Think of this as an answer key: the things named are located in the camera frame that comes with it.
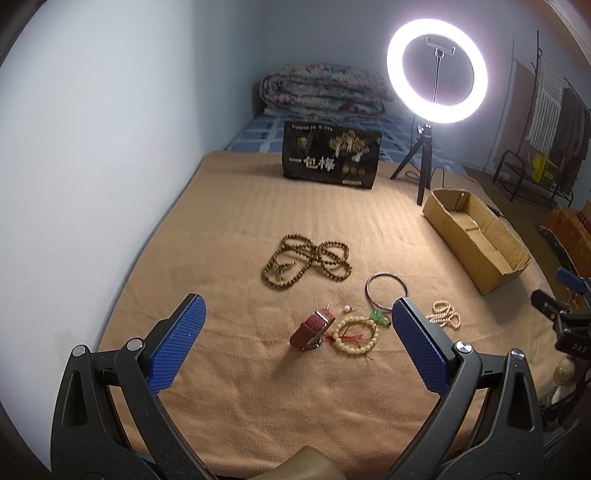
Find tan blanket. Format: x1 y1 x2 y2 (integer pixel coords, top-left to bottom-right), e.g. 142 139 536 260
100 152 558 479

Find brown cardboard box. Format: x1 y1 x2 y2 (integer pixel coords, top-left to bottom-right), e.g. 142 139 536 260
423 188 531 295

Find yellow box on rack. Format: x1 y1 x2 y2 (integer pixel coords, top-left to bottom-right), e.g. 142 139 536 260
531 153 559 187

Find long brown bead necklace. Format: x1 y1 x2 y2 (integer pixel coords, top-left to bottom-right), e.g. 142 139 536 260
260 233 354 291

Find black tripod stand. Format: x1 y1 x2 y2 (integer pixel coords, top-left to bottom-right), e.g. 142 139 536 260
389 123 435 206

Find white ring light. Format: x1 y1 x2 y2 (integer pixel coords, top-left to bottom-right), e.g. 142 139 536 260
386 18 489 124

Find dark hanging clothes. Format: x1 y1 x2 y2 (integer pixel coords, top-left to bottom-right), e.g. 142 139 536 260
550 87 590 192

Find black clothes rack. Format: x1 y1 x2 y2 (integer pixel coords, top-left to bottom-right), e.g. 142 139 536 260
493 41 590 208

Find folded floral quilt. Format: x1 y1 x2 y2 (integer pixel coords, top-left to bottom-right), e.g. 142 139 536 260
259 62 396 117

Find orange wooden chest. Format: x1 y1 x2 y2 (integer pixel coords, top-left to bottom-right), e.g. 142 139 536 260
542 206 591 277

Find white striped towel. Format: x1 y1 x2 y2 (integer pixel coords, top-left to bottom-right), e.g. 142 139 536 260
525 50 566 156

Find blue checkered bed sheet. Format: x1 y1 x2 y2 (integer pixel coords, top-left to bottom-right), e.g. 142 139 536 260
224 114 419 163

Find cream bead bracelet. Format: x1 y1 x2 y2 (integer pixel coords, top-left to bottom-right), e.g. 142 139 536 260
331 315 380 357

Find right gloved hand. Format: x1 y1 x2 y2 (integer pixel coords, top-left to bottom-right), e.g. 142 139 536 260
550 355 576 405

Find blue thin bangle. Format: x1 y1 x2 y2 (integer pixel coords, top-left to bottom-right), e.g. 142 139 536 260
363 272 409 313

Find small pearl bead bracelet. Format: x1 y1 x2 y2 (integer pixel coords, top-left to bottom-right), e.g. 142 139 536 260
424 299 463 331

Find left gloved hand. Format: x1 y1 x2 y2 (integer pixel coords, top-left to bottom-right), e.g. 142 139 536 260
250 446 346 480

